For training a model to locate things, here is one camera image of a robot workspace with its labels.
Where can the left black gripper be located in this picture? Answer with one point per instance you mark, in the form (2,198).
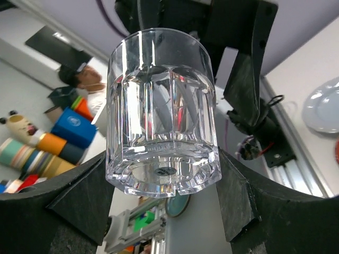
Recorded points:
(241,25)

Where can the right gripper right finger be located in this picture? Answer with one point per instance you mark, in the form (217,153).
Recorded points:
(262,216)

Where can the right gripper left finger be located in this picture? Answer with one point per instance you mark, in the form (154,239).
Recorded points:
(65,214)

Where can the pale blue scalloped plate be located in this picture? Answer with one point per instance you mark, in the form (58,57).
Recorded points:
(320,109)

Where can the clear faceted glass tumbler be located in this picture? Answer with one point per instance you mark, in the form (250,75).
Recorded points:
(161,135)

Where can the stack of colourful cups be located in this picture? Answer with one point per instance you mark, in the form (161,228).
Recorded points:
(50,157)

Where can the blue cup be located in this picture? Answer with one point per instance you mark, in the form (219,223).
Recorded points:
(74,128)

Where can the cream animal-shaped mug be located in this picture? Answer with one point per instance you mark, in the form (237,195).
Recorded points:
(22,128)

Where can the orange-red saucer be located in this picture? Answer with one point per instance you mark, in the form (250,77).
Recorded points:
(336,151)

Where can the person in white shirt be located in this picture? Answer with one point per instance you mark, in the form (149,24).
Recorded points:
(89,80)

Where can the aluminium mounting rail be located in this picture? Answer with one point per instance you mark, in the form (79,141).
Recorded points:
(272,147)

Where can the green block on rail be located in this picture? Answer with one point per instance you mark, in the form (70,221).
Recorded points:
(143,220)

